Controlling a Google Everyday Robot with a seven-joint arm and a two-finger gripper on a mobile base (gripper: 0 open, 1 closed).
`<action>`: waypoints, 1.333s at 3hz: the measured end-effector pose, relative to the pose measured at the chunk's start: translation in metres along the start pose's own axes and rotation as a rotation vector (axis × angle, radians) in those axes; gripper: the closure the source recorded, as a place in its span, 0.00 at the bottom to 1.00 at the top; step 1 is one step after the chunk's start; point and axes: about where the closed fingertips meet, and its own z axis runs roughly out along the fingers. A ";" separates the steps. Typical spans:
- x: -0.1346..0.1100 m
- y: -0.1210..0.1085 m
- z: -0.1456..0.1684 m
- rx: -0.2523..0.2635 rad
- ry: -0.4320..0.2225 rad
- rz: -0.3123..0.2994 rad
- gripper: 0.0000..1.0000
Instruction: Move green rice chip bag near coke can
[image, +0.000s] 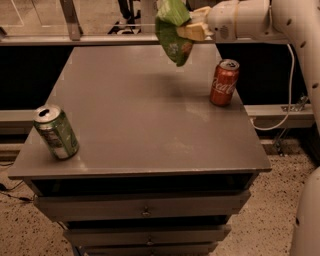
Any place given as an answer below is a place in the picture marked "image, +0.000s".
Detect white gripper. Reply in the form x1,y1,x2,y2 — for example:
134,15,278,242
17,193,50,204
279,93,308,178
177,0,238,43

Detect green rice chip bag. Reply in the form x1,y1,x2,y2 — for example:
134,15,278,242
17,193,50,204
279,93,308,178
155,0,193,67

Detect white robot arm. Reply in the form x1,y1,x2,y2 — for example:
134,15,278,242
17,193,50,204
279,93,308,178
177,0,320,256

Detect red coke can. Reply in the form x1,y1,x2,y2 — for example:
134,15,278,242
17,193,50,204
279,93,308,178
210,59,240,106

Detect green soda can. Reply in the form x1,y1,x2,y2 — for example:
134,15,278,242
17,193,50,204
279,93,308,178
33,104,79,160

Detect black chair base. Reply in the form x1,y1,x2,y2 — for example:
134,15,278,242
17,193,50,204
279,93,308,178
108,0,141,35

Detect grey metal railing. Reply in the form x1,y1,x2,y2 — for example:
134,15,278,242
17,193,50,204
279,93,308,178
0,0,320,47

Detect grey drawer cabinet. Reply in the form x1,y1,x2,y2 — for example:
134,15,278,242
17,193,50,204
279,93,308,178
7,44,273,256

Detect middle grey drawer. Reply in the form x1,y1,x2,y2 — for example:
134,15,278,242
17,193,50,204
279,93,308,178
64,225,231,246

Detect grey drawer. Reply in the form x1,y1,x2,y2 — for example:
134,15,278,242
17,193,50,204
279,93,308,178
34,190,250,222
64,225,231,246
84,243,217,256

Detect bottom grey drawer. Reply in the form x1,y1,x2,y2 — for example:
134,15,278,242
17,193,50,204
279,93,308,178
84,243,217,256

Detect top grey drawer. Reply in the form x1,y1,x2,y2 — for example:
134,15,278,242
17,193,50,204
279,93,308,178
34,190,250,222

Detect black floor cable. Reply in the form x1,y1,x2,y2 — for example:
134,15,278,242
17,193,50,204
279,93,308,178
0,161,35,202

